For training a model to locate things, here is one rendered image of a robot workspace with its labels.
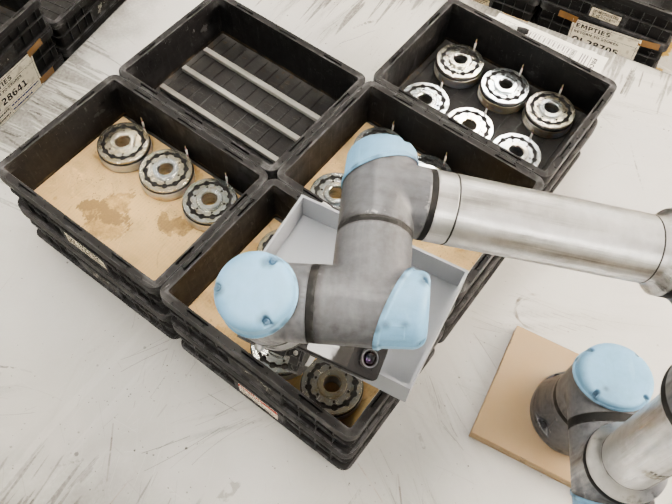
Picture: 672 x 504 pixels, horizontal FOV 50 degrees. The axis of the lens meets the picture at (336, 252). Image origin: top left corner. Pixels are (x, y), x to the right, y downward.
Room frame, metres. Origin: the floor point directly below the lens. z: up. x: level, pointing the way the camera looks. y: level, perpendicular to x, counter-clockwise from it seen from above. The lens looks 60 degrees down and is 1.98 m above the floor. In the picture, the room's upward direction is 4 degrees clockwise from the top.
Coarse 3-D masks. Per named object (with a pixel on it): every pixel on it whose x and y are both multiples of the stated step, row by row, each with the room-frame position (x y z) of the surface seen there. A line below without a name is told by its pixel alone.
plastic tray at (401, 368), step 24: (288, 216) 0.56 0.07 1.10; (312, 216) 0.59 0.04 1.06; (336, 216) 0.58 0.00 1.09; (288, 240) 0.55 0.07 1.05; (312, 240) 0.55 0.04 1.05; (432, 264) 0.51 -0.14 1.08; (432, 288) 0.48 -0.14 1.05; (456, 288) 0.49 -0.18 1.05; (432, 312) 0.44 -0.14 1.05; (432, 336) 0.41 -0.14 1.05; (384, 360) 0.37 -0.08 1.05; (408, 360) 0.37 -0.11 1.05; (384, 384) 0.32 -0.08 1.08; (408, 384) 0.33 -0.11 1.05
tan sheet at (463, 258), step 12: (360, 132) 0.95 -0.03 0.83; (348, 144) 0.91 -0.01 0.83; (336, 156) 0.88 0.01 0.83; (324, 168) 0.85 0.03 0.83; (336, 168) 0.85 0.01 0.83; (312, 180) 0.82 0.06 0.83; (432, 252) 0.67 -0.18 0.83; (444, 252) 0.68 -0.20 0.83; (456, 252) 0.68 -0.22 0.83; (468, 252) 0.68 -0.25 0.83; (480, 252) 0.68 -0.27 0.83; (456, 264) 0.65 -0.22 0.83; (468, 264) 0.65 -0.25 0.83
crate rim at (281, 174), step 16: (352, 96) 0.95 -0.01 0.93; (400, 96) 0.96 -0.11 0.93; (336, 112) 0.91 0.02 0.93; (416, 112) 0.92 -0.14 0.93; (320, 128) 0.87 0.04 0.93; (448, 128) 0.89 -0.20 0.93; (304, 144) 0.83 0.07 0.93; (480, 144) 0.86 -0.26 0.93; (288, 160) 0.79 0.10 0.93; (496, 160) 0.82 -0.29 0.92; (528, 176) 0.79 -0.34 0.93; (304, 192) 0.72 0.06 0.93; (336, 208) 0.69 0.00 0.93; (480, 272) 0.59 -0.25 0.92; (464, 288) 0.55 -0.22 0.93
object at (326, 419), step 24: (264, 192) 0.72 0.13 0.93; (288, 192) 0.72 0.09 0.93; (240, 216) 0.66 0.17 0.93; (216, 240) 0.61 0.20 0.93; (192, 264) 0.56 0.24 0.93; (168, 288) 0.52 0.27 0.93; (192, 312) 0.48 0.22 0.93; (216, 336) 0.44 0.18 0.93; (240, 360) 0.40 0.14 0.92; (288, 384) 0.37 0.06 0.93; (312, 408) 0.33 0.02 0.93; (336, 432) 0.30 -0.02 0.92; (360, 432) 0.30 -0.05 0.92
